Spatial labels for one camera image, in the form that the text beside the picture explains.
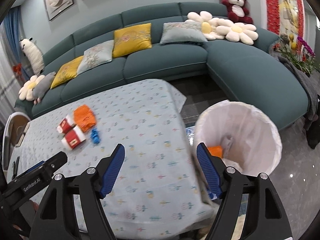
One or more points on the white long plush toy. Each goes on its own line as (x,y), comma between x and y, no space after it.
(33,54)

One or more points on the white daisy cushion middle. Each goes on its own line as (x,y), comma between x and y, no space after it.
(209,24)

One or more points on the floral light blue tablecloth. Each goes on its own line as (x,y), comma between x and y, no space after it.
(150,188)

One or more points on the grey plush mouse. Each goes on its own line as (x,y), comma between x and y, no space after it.
(42,87)

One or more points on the yellow cushion centre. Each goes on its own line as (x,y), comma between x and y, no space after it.
(131,39)

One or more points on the yellow cushion left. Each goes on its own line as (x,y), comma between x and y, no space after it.
(67,72)

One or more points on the light blue cushion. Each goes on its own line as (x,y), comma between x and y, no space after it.
(181,32)
(95,56)

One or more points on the white daisy cushion left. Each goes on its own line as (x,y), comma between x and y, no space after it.
(26,92)

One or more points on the red white teddy bear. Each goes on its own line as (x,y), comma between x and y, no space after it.
(237,11)

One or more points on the orange bag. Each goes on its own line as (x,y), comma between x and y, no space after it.
(84,118)
(216,151)

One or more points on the teal sectional sofa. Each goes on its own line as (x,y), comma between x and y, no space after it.
(245,73)

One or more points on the blue wrapper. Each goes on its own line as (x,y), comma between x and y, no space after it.
(95,137)

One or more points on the potted orchid plants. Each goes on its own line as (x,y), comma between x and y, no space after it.
(298,52)

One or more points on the light blue cushion left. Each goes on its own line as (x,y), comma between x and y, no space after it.
(95,56)

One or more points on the grey throw blanket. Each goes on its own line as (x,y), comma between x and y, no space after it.
(311,116)

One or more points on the yellow cushion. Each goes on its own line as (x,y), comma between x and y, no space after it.
(67,72)
(131,39)

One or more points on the red decorated wall panel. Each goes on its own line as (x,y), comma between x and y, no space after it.
(286,19)

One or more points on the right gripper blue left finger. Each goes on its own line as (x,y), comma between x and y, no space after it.
(110,168)

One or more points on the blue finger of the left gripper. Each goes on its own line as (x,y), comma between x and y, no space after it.
(55,162)
(32,166)

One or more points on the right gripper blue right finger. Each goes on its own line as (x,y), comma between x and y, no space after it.
(211,175)

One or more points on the white daisy cushion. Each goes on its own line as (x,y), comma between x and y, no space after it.
(26,92)
(239,32)
(209,24)

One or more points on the white daisy cushion right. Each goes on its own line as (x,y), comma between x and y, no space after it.
(239,32)

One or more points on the white paper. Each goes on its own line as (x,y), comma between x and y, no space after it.
(226,143)

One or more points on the white lined trash bin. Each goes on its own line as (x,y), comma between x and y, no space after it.
(256,144)

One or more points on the light blue cushion right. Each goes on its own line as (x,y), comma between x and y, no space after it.
(181,32)

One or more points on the black bag on floor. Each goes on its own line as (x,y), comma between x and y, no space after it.
(313,134)

